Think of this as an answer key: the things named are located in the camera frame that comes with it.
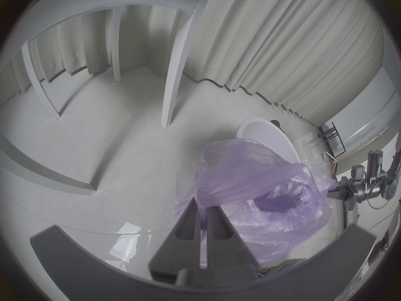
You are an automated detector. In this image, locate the white trash bin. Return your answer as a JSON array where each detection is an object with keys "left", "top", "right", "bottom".
[{"left": 236, "top": 117, "right": 301, "bottom": 164}]

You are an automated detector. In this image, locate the white curtain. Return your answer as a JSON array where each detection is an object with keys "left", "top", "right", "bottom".
[{"left": 0, "top": 0, "right": 386, "bottom": 134}]

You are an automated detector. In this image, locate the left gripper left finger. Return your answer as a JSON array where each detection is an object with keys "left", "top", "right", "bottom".
[{"left": 148, "top": 197, "right": 201, "bottom": 283}]

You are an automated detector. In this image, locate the purple plastic bag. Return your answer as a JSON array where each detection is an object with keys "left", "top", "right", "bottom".
[{"left": 174, "top": 138, "right": 340, "bottom": 264}]

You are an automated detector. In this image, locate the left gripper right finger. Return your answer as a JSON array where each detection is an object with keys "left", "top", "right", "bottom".
[{"left": 207, "top": 206, "right": 260, "bottom": 270}]

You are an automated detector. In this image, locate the black cable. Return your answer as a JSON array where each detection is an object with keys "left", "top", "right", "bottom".
[{"left": 367, "top": 196, "right": 392, "bottom": 209}]

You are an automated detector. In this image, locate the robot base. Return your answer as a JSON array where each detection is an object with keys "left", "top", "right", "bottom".
[{"left": 259, "top": 199, "right": 397, "bottom": 291}]

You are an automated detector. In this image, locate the white chair with grey seat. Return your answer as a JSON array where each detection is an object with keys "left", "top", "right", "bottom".
[{"left": 0, "top": 0, "right": 220, "bottom": 197}]

